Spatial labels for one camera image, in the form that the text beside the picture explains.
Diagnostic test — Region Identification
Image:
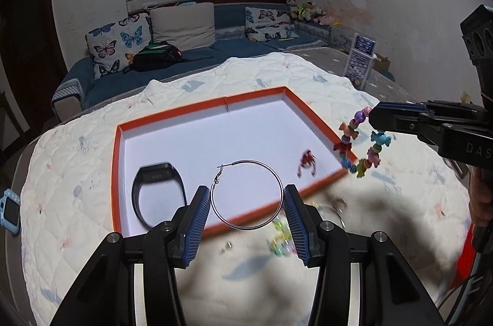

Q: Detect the black backpack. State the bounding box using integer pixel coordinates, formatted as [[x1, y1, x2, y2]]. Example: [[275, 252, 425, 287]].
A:
[[123, 41, 185, 73]]

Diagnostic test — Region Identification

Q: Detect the person's right hand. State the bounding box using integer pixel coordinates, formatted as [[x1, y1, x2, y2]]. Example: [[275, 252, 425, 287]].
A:
[[468, 166, 493, 228]]

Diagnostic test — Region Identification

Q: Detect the orange tray with white inside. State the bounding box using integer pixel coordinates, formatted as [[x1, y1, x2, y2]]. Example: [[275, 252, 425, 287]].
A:
[[111, 86, 360, 239]]

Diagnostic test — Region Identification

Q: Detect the blue sofa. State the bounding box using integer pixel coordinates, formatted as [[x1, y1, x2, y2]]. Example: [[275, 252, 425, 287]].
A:
[[51, 0, 336, 111]]

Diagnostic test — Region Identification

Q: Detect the pastel translucent bead bracelet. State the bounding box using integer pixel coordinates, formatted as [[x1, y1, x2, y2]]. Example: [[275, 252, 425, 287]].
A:
[[267, 218, 299, 258]]

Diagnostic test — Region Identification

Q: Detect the black smart band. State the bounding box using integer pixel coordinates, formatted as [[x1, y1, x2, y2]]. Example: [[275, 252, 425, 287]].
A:
[[131, 163, 189, 229]]

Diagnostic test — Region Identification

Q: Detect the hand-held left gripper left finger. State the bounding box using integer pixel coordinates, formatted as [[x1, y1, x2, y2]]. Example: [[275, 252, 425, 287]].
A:
[[50, 185, 212, 326]]

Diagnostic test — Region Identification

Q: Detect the black cable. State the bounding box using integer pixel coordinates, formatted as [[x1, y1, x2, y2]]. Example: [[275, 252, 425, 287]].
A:
[[435, 229, 493, 326]]

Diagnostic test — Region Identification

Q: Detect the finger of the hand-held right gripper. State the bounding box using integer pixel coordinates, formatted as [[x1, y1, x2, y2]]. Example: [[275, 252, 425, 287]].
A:
[[418, 100, 487, 118], [369, 101, 444, 151]]

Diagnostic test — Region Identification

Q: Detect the dark wooden door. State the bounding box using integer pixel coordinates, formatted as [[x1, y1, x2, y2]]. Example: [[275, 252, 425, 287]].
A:
[[0, 0, 69, 147]]

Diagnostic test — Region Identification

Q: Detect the colourful animal bead bracelet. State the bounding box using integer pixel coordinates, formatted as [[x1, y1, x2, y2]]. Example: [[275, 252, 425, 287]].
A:
[[333, 106, 393, 178]]

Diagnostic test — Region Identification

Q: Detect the beige pillow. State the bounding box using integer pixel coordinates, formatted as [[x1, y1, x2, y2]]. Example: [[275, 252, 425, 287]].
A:
[[149, 2, 216, 53]]

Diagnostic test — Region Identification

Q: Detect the blue and white box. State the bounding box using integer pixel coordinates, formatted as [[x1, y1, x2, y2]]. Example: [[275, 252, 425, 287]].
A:
[[342, 32, 378, 88]]

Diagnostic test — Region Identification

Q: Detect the large butterfly print pillow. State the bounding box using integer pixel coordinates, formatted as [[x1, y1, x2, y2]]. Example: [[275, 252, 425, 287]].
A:
[[85, 13, 153, 80]]

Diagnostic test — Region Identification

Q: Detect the silver hoop earring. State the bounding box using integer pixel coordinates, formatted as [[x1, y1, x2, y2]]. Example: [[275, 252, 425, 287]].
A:
[[318, 197, 349, 230], [210, 160, 285, 231]]

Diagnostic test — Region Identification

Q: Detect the red bead charm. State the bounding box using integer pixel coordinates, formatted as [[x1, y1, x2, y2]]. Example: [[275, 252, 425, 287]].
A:
[[296, 149, 319, 178]]

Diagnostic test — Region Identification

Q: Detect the brown cardboard box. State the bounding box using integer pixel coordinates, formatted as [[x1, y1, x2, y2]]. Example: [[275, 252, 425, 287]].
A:
[[370, 53, 393, 75]]

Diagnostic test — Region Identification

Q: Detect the light blue toy frame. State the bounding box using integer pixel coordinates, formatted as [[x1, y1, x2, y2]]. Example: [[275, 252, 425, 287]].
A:
[[0, 188, 22, 234]]

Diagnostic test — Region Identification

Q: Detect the small butterfly print pillow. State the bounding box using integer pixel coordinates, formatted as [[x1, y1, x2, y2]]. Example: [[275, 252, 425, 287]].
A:
[[244, 6, 301, 43]]

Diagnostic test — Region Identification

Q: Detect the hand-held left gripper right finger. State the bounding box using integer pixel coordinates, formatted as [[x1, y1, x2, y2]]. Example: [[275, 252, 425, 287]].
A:
[[283, 184, 443, 326]]

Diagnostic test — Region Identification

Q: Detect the white quilted blanket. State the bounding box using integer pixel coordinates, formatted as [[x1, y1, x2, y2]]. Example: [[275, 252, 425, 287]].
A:
[[21, 52, 476, 326]]

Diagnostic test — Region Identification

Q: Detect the pile of plush toys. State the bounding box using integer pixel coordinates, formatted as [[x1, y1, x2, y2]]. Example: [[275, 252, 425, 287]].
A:
[[285, 0, 343, 27]]

